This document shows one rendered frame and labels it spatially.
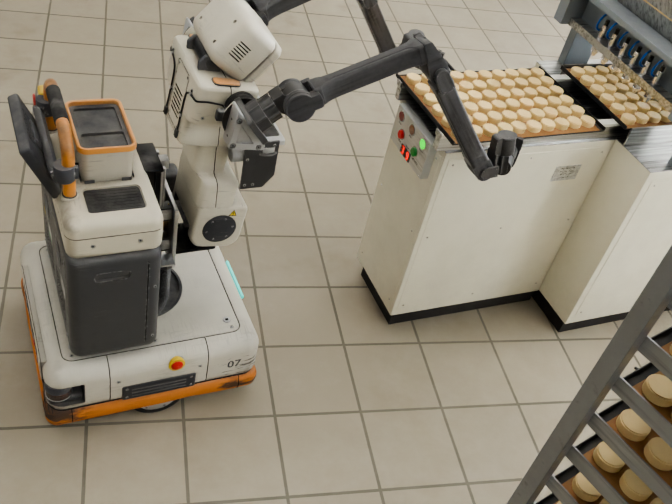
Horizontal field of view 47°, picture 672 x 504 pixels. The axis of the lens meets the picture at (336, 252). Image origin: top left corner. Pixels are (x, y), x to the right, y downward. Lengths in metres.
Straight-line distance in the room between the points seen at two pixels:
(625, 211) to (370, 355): 1.04
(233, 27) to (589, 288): 1.73
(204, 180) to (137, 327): 0.47
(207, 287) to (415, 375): 0.83
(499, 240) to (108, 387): 1.45
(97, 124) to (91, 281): 0.42
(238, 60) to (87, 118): 0.46
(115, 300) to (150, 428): 0.54
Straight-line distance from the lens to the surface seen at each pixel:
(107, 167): 2.13
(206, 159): 2.24
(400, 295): 2.88
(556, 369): 3.16
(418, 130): 2.55
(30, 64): 4.26
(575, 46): 3.25
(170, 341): 2.46
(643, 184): 2.82
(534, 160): 2.71
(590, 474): 1.36
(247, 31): 2.02
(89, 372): 2.40
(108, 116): 2.24
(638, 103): 3.00
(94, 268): 2.13
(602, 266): 3.04
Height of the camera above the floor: 2.15
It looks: 41 degrees down
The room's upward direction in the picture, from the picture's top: 14 degrees clockwise
